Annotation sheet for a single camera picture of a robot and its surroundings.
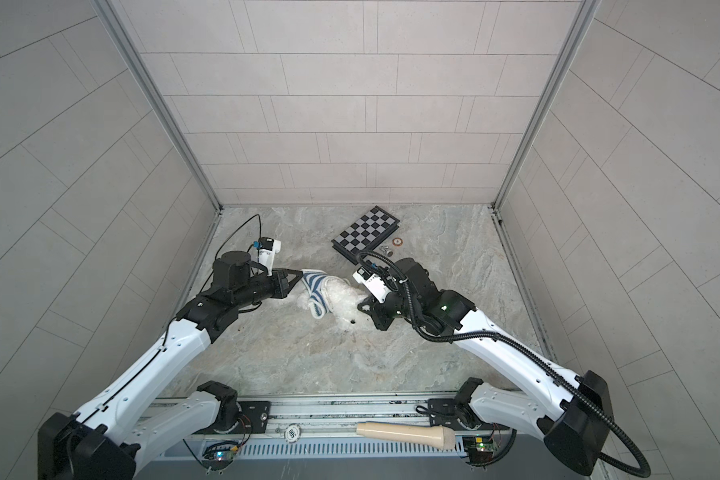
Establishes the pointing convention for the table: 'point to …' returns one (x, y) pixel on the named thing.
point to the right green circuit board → (479, 449)
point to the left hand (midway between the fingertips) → (307, 271)
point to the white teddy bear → (344, 300)
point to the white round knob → (292, 432)
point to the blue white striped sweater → (318, 304)
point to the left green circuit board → (219, 455)
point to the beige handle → (437, 436)
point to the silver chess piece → (383, 248)
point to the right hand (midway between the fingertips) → (359, 310)
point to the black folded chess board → (365, 234)
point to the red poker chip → (397, 242)
